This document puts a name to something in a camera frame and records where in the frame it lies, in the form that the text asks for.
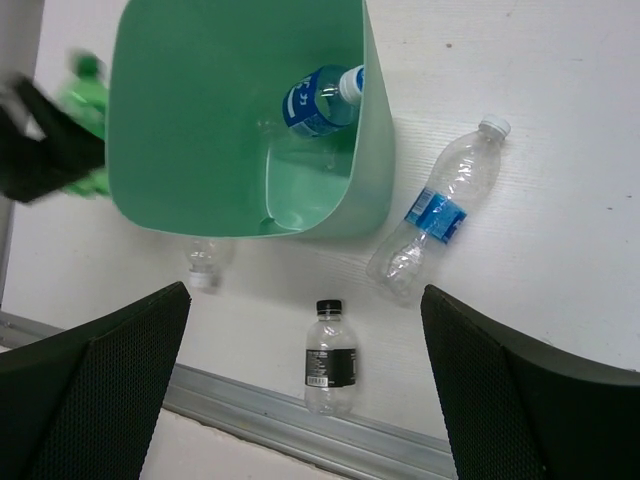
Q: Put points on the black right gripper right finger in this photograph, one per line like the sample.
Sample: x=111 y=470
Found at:
x=518 y=408

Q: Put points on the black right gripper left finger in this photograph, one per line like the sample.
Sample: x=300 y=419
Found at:
x=84 y=403

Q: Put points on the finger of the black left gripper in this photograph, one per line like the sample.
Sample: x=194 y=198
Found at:
x=34 y=168

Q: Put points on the clear unlabelled plastic bottle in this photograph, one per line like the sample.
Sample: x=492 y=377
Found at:
x=208 y=258

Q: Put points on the Aquarius blue label bottle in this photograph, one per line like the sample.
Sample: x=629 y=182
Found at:
x=461 y=179

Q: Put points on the Pocari Sweat blue bottle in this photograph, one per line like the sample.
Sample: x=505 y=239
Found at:
x=324 y=102

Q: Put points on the green plastic bin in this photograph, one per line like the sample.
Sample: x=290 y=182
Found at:
x=196 y=141

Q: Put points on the small black label bottle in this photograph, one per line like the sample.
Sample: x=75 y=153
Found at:
x=331 y=356

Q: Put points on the aluminium table edge rail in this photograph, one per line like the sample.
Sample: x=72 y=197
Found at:
x=345 y=445

